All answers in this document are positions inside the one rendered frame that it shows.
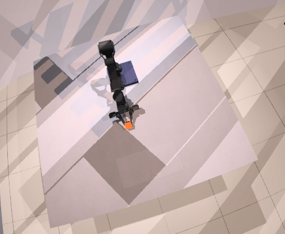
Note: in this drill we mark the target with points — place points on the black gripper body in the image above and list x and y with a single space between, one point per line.
113 114

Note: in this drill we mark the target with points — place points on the orange block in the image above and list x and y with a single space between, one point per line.
128 125

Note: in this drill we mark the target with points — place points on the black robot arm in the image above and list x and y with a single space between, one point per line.
107 48

